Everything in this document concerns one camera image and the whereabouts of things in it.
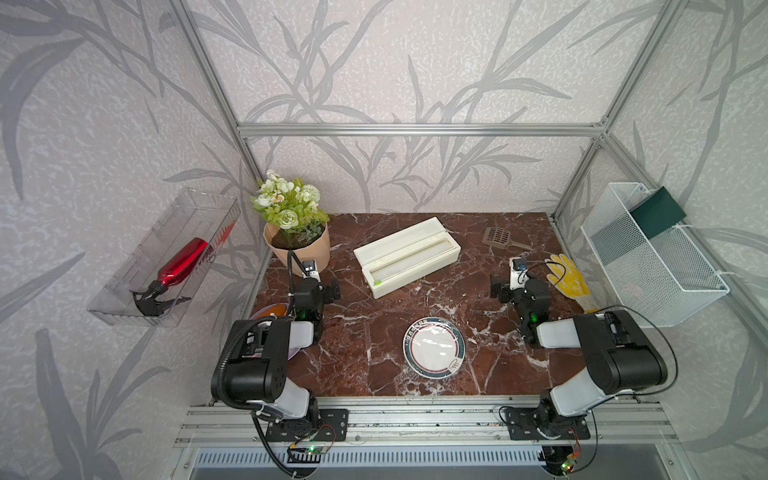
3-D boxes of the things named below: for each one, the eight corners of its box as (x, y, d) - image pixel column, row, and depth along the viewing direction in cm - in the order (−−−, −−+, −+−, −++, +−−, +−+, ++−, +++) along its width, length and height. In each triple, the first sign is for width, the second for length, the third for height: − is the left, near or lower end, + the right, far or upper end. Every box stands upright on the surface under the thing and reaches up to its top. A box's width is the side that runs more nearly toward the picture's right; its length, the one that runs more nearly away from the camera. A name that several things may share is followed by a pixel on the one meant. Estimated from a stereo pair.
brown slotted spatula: (482, 244, 114) (483, 240, 112) (482, 230, 119) (483, 226, 117) (530, 251, 112) (533, 246, 110) (528, 236, 117) (531, 232, 115)
